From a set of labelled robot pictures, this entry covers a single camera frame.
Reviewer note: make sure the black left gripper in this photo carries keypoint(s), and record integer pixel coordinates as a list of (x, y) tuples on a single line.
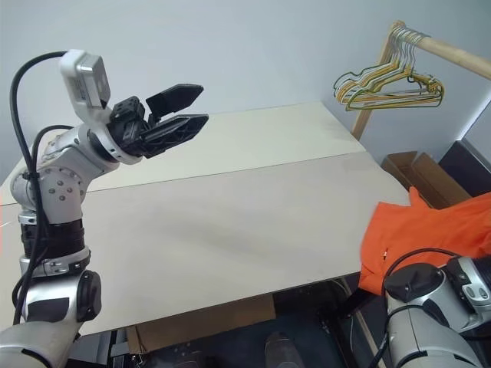
[(126, 126)]

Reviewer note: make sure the orange shorts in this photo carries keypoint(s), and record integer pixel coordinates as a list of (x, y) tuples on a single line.
[(422, 230)]

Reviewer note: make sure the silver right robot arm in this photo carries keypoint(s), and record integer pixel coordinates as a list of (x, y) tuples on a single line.
[(422, 329)]

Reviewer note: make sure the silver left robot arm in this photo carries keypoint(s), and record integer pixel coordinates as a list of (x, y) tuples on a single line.
[(57, 184)]

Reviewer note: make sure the bunch of hangers on rack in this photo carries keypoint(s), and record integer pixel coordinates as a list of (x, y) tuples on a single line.
[(363, 93)]

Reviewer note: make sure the flat cardboard sheet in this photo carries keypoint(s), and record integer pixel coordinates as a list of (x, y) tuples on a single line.
[(211, 322)]

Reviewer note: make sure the grey rounded foot shape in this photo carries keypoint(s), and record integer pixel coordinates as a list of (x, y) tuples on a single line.
[(279, 349)]

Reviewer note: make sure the open cardboard box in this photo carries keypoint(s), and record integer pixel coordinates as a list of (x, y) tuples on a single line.
[(426, 176)]

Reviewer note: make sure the wooden clothes rack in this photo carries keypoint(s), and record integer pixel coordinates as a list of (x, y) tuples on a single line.
[(449, 48)]

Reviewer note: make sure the light wooden slat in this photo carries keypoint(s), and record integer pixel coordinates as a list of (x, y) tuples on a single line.
[(364, 337)]

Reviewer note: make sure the black cabinet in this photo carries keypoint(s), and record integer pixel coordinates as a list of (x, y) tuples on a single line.
[(466, 165)]

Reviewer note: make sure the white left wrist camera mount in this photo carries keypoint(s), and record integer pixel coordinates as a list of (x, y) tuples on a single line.
[(82, 73)]

